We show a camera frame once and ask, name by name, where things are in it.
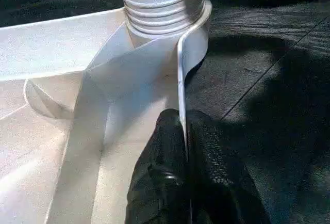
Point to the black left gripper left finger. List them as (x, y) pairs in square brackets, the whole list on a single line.
[(162, 172)]

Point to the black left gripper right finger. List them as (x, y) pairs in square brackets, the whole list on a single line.
[(221, 182)]

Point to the black work mat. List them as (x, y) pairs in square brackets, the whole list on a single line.
[(257, 92)]

